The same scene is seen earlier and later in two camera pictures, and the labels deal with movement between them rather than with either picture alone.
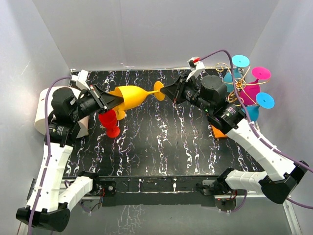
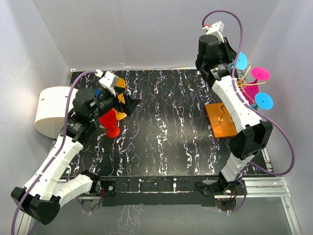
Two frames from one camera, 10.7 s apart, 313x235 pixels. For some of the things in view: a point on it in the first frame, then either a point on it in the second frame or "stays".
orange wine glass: (120, 111) stays
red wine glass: (108, 119) stays
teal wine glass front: (263, 100) stays
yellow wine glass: (132, 96) -> (121, 82)
